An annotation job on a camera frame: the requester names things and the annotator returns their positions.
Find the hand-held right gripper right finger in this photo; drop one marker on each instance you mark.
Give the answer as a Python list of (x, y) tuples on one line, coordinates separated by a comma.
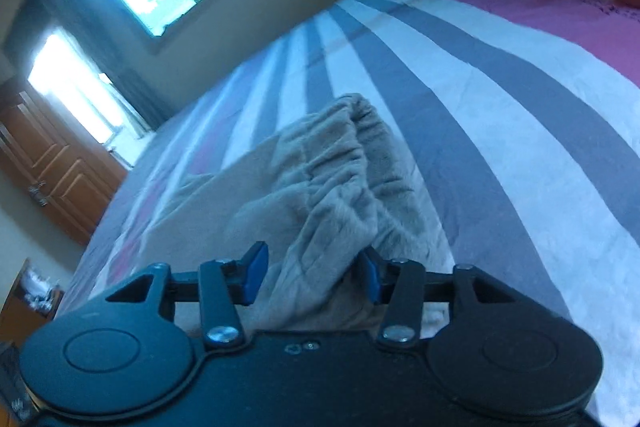
[(372, 278)]

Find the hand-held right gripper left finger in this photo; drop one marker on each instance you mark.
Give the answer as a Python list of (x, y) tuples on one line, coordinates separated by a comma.
[(255, 271)]

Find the grey pants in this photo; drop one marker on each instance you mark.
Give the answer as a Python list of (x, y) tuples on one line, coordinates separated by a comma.
[(320, 207)]

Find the striped bed sheet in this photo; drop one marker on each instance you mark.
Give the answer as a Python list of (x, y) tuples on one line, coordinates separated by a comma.
[(500, 132)]

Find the wooden door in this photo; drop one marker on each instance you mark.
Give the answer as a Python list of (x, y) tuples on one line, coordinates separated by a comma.
[(65, 177)]

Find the wooden bedside cabinet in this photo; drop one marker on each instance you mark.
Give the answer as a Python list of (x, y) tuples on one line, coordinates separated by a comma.
[(27, 307)]

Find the grey curtain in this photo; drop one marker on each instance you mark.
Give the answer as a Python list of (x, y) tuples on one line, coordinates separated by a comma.
[(100, 52)]

